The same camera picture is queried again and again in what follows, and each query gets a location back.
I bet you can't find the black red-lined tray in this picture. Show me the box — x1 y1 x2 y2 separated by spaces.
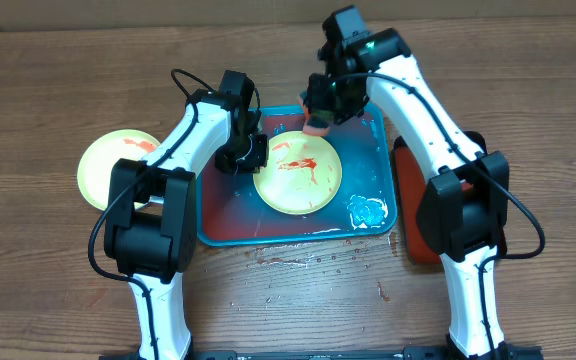
392 130 508 265

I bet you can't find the red and black sponge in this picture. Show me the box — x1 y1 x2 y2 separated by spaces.
298 91 330 137

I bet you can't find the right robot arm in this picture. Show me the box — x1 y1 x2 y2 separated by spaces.
301 5 511 359

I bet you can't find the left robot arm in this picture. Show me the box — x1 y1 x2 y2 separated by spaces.
90 70 269 359

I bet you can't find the yellow-green plate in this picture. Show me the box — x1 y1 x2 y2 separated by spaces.
253 131 343 215
77 129 160 211

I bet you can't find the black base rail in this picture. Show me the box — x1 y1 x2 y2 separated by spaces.
189 345 544 360

